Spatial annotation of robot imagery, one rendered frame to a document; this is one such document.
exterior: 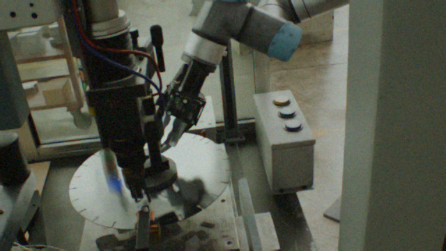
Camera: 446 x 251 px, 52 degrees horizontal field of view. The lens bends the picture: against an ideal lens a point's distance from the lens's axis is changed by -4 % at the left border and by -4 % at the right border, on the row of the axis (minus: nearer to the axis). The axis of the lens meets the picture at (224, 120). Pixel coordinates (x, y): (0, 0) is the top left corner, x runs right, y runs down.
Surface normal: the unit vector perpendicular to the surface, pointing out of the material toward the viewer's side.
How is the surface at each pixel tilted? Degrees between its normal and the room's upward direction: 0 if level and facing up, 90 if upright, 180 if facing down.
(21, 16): 90
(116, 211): 0
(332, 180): 0
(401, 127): 90
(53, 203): 0
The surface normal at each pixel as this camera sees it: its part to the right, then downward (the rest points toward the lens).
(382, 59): -0.29, 0.48
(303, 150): 0.10, 0.47
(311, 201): -0.08, -0.87
